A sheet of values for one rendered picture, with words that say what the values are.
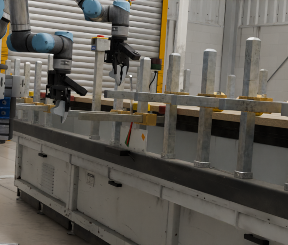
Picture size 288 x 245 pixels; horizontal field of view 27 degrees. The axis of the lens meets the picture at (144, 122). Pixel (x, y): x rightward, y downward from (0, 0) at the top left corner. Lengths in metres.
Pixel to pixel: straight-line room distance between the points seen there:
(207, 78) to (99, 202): 1.64
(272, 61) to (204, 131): 10.04
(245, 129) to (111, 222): 1.65
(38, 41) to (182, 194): 0.81
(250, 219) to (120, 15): 1.08
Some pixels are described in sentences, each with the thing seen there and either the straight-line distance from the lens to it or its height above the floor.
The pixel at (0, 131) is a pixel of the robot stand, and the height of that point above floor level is 0.76.
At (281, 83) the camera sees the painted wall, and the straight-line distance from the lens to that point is 12.00.
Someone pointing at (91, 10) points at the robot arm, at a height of 1.28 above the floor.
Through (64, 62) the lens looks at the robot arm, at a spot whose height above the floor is 1.06.
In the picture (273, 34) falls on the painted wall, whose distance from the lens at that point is 12.30.
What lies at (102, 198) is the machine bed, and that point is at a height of 0.32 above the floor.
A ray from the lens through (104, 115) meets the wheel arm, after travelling 2.54.
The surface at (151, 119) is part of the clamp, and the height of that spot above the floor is 0.85.
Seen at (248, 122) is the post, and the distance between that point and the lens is 2.02.
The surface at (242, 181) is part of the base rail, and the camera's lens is 2.00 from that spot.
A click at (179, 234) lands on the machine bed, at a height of 0.32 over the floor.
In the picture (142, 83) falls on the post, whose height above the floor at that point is 1.00.
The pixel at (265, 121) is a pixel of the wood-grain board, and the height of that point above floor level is 0.89.
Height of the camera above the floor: 0.97
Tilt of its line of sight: 3 degrees down
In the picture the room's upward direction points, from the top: 4 degrees clockwise
